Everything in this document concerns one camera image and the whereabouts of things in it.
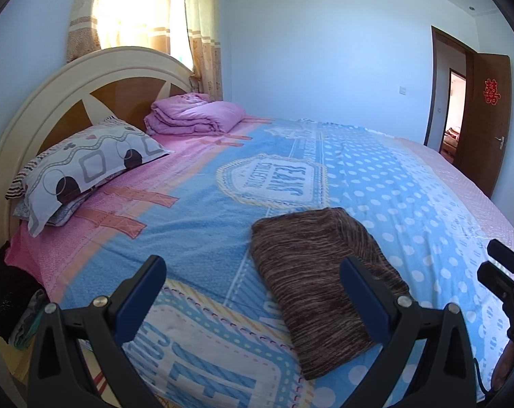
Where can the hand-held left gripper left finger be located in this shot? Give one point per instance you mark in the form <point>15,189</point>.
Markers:
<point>142,293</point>

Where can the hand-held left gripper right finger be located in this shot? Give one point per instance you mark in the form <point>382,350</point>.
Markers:
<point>363,297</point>

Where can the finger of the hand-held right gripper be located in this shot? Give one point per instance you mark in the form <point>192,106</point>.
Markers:
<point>495,278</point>
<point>505,253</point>

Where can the brown knit sweater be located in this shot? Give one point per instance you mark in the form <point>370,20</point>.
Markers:
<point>316,284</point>

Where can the person's right hand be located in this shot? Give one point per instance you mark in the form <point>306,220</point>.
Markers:
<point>505,365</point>

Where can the brown wooden door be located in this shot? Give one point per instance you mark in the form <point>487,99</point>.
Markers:
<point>482,144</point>

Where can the grey green cloth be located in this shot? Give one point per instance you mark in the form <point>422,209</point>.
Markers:
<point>27,327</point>

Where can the blue pink printed bed sheet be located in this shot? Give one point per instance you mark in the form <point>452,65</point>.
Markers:
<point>367,170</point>

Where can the black cloth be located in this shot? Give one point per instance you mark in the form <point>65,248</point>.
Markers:
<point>6,293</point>

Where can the white patterned pillow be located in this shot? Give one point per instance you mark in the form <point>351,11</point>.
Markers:
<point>91,165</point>

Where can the red paper door decoration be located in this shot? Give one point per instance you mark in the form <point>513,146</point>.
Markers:
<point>490,91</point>

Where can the striped pillow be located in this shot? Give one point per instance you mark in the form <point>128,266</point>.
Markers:
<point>16,182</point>

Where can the folded pink quilt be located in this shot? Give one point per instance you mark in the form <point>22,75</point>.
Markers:
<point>197,114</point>

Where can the cream wooden headboard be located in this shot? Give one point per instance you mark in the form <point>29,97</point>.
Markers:
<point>112,68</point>

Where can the wide yellow curtain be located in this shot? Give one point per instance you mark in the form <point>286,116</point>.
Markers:
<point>86,29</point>

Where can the narrow yellow curtain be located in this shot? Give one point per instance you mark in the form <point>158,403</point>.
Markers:
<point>203,29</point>

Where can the brown door frame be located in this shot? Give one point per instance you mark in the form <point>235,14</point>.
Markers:
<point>448,37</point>

